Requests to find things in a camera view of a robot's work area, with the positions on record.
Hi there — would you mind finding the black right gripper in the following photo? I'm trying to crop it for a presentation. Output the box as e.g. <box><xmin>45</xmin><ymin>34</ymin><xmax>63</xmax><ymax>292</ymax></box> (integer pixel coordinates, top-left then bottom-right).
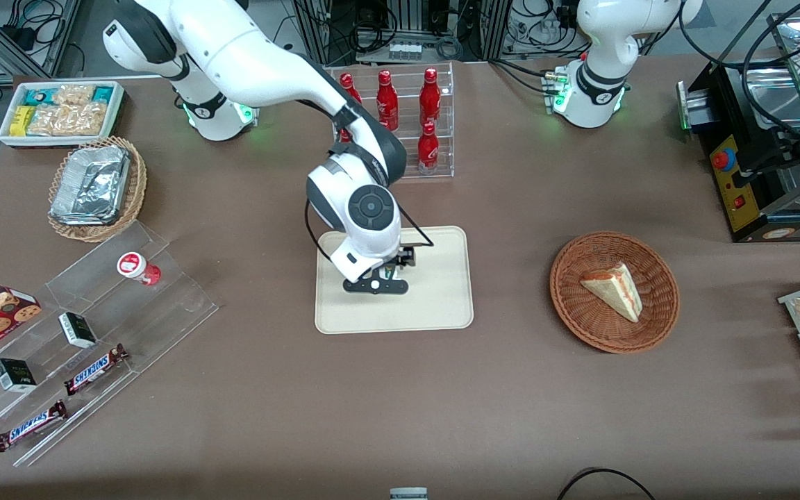
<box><xmin>374</xmin><ymin>246</ymin><xmax>417</xmax><ymax>281</ymax></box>

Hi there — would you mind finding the cream rectangular tray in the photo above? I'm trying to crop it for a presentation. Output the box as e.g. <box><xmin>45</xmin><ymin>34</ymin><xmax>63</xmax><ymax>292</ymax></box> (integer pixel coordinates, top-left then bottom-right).
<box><xmin>314</xmin><ymin>226</ymin><xmax>475</xmax><ymax>335</ymax></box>

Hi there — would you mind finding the aluminium foil tray stack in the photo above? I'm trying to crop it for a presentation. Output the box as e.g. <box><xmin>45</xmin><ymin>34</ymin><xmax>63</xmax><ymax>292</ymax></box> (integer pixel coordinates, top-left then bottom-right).
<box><xmin>49</xmin><ymin>144</ymin><xmax>131</xmax><ymax>226</ymax></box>

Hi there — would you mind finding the clear acrylic bottle rack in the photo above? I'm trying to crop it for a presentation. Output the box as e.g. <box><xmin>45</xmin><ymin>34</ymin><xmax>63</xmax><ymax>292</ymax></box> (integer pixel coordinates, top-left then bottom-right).
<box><xmin>328</xmin><ymin>61</ymin><xmax>456</xmax><ymax>183</ymax></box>

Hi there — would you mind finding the round brown wicker basket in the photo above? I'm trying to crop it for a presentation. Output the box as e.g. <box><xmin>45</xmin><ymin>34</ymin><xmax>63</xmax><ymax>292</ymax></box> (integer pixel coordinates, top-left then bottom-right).
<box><xmin>549</xmin><ymin>231</ymin><xmax>681</xmax><ymax>355</ymax></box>

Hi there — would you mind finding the wrapped triangle sandwich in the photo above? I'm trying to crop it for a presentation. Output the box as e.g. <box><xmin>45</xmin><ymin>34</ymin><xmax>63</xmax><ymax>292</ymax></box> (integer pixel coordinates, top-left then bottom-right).
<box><xmin>579</xmin><ymin>261</ymin><xmax>644</xmax><ymax>324</ymax></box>

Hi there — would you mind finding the red yogurt cup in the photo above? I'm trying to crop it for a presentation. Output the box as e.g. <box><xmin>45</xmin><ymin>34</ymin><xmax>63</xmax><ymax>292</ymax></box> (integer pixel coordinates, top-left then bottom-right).
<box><xmin>117</xmin><ymin>251</ymin><xmax>162</xmax><ymax>287</ymax></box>

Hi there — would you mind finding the clear acrylic stepped display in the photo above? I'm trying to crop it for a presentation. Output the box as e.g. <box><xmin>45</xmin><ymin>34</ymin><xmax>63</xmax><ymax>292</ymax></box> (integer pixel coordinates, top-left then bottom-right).
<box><xmin>0</xmin><ymin>220</ymin><xmax>219</xmax><ymax>468</ymax></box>

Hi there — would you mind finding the oval wicker basket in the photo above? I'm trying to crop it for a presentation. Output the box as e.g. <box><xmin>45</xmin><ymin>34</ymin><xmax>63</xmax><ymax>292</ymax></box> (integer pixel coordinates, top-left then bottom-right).
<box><xmin>47</xmin><ymin>135</ymin><xmax>148</xmax><ymax>243</ymax></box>

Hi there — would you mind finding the Snickers chocolate bar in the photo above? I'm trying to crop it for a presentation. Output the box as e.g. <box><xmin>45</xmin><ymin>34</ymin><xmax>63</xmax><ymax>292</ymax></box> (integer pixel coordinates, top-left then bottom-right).
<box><xmin>0</xmin><ymin>399</ymin><xmax>69</xmax><ymax>453</ymax></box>
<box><xmin>63</xmin><ymin>343</ymin><xmax>130</xmax><ymax>397</ymax></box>

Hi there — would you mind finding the small black box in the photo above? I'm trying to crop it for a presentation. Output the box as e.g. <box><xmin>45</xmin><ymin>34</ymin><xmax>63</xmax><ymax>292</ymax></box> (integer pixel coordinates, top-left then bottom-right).
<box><xmin>0</xmin><ymin>358</ymin><xmax>38</xmax><ymax>394</ymax></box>
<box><xmin>58</xmin><ymin>312</ymin><xmax>98</xmax><ymax>349</ymax></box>

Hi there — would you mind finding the clear rice cracker bag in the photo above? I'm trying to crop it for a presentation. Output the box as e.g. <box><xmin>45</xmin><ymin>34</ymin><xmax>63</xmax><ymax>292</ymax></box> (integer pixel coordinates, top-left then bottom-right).
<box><xmin>26</xmin><ymin>84</ymin><xmax>109</xmax><ymax>137</ymax></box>

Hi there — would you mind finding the black sealing machine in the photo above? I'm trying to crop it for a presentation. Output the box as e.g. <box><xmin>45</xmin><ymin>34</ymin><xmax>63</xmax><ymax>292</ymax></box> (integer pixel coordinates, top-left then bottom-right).
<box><xmin>676</xmin><ymin>10</ymin><xmax>800</xmax><ymax>244</ymax></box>

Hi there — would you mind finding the yellow snack packet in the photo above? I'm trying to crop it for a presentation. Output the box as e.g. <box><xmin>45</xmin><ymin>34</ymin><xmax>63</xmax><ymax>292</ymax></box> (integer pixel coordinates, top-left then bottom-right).
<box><xmin>10</xmin><ymin>106</ymin><xmax>37</xmax><ymax>138</ymax></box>

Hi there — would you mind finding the white plastic snack bin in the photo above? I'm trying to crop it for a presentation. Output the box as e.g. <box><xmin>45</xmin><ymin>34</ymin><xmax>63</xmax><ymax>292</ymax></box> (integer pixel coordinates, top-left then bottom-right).
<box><xmin>0</xmin><ymin>81</ymin><xmax>125</xmax><ymax>149</ymax></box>

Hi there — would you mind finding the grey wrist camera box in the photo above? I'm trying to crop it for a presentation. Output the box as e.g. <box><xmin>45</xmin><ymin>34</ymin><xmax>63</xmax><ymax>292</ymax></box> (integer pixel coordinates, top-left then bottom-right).
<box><xmin>342</xmin><ymin>278</ymin><xmax>410</xmax><ymax>297</ymax></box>

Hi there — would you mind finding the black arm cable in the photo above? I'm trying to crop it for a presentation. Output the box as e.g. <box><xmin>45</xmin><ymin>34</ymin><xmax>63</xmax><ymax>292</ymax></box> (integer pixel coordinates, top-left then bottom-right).
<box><xmin>304</xmin><ymin>198</ymin><xmax>435</xmax><ymax>265</ymax></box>

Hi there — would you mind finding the black cable loop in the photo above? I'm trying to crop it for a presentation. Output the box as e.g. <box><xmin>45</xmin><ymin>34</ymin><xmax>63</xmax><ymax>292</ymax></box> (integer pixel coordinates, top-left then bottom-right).
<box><xmin>556</xmin><ymin>467</ymin><xmax>659</xmax><ymax>500</ymax></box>

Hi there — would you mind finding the black machine cable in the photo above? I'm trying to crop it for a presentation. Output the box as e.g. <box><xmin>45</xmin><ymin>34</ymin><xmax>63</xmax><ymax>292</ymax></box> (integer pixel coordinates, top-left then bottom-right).
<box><xmin>678</xmin><ymin>0</ymin><xmax>800</xmax><ymax>155</ymax></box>

